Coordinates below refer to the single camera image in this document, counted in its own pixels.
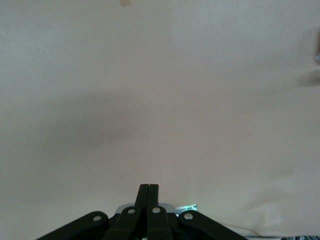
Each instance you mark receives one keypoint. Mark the clear plastic egg box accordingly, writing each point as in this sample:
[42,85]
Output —
[318,57]

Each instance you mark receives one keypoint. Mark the brown tape patch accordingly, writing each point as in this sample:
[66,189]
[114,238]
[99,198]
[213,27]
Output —
[125,2]

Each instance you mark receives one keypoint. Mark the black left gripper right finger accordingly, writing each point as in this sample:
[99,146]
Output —
[153,197]

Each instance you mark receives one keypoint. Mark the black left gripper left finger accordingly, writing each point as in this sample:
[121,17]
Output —
[143,197]

